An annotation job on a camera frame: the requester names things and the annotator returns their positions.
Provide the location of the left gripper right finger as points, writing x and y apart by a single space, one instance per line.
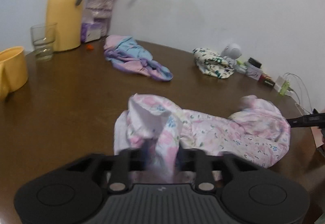
196 161

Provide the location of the white power strip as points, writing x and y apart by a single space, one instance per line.
283 87

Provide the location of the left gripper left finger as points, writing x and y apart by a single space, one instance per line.
127 161

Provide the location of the yellow thermos jug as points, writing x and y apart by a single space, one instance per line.
67 15

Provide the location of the purple patterned vase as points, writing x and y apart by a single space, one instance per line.
101 11

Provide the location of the small orange object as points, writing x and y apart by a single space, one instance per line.
89 47

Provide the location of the pink floral baby garment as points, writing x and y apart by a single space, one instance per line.
257 132

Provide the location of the white robot speaker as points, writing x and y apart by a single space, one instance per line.
230 54

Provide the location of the purple tissue box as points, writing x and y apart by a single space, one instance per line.
90 32

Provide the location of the green tissue pack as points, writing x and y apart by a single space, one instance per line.
240 67

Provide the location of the black small box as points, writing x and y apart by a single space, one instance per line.
254 62

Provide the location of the dark green box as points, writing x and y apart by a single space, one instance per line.
266 80

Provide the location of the cream green floral garment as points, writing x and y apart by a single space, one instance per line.
212 63

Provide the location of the pink paper sheet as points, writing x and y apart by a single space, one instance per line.
317 136

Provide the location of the blue purple garment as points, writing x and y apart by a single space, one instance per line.
127 55

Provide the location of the yellow ceramic mug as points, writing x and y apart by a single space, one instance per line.
14 72

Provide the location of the clear drinking glass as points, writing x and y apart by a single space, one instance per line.
43 37

